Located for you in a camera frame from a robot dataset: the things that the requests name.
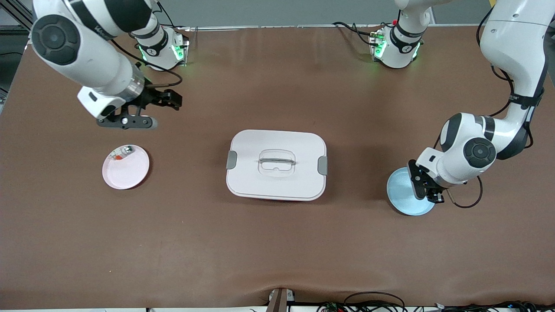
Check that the silver table edge rail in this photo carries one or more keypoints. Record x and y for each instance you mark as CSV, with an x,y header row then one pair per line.
x,y
282,27

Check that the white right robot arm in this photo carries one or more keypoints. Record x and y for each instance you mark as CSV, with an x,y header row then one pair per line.
x,y
86,56

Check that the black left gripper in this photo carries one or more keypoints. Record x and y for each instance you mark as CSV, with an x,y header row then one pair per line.
x,y
434,192

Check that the light blue round plate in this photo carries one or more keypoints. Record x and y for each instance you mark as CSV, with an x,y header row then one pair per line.
x,y
401,195

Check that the small white red component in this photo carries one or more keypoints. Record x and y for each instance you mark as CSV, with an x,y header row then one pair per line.
x,y
115,155

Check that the aluminium frame post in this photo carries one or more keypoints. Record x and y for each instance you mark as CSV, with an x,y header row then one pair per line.
x,y
17,12

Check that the small silver switch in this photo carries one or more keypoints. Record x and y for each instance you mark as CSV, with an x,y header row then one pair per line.
x,y
128,150

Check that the pink round plate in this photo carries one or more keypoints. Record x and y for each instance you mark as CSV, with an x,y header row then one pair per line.
x,y
123,173

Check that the grey metal table bracket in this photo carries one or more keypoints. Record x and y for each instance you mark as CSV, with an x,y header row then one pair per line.
x,y
279,300

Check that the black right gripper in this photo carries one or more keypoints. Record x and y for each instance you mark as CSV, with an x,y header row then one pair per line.
x,y
152,98

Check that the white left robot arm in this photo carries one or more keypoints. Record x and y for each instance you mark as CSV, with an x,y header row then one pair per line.
x,y
472,151

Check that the white lidded storage box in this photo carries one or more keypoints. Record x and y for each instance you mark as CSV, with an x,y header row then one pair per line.
x,y
277,184

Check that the grey box latch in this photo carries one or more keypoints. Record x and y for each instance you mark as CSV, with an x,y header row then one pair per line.
x,y
231,160
322,165

